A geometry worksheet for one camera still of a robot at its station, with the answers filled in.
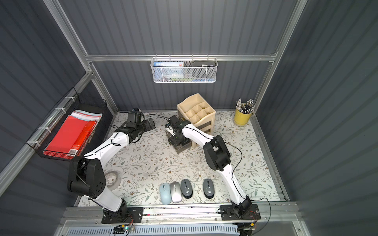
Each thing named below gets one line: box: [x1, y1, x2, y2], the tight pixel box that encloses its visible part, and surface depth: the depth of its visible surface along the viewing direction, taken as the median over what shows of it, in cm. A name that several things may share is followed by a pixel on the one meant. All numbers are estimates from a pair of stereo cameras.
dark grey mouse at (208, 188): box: [202, 177, 216, 199], surface depth 82 cm
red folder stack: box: [42, 109, 103, 158], surface depth 72 cm
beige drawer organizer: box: [177, 93, 217, 140], surface depth 86 cm
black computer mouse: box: [180, 178, 193, 199], surface depth 82 cm
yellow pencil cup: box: [233, 108, 252, 127], surface depth 104 cm
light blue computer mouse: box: [159, 182, 172, 206], surface depth 80 cm
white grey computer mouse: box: [169, 180, 183, 204], surface depth 82 cm
